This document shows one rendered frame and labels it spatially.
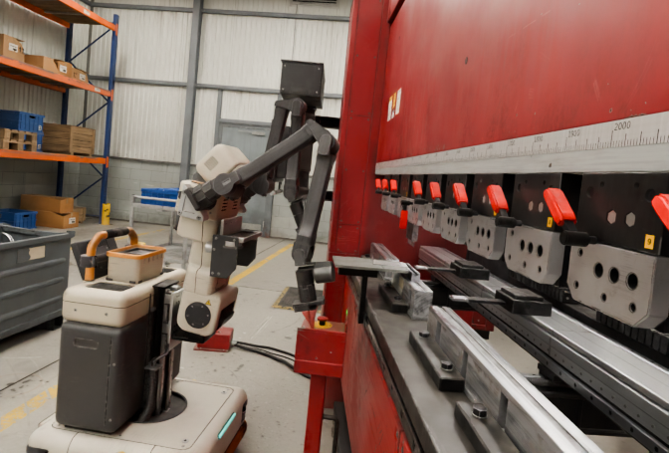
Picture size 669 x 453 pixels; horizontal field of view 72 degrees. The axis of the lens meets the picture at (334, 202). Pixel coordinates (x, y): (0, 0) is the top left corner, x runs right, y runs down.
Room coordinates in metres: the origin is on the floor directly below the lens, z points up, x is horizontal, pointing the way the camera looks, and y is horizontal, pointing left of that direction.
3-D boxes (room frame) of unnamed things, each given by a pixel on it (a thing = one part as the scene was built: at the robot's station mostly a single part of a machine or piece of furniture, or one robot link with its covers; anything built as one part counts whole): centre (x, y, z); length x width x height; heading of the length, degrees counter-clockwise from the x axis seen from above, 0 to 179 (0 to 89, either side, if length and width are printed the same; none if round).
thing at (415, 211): (1.54, -0.31, 1.26); 0.15 x 0.09 x 0.17; 3
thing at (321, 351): (1.57, -0.01, 0.75); 0.20 x 0.16 x 0.18; 177
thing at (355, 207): (2.70, -0.41, 1.15); 0.85 x 0.25 x 2.30; 93
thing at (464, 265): (1.72, -0.45, 1.01); 0.26 x 0.12 x 0.05; 93
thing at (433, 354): (1.11, -0.28, 0.89); 0.30 x 0.05 x 0.03; 3
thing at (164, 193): (4.76, 1.67, 0.92); 0.50 x 0.36 x 0.18; 83
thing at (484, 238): (0.94, -0.34, 1.26); 0.15 x 0.09 x 0.17; 3
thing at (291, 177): (2.05, 0.19, 1.40); 0.11 x 0.06 x 0.43; 173
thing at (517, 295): (1.28, -0.48, 1.01); 0.26 x 0.12 x 0.05; 93
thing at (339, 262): (1.71, -0.15, 1.00); 0.26 x 0.18 x 0.01; 93
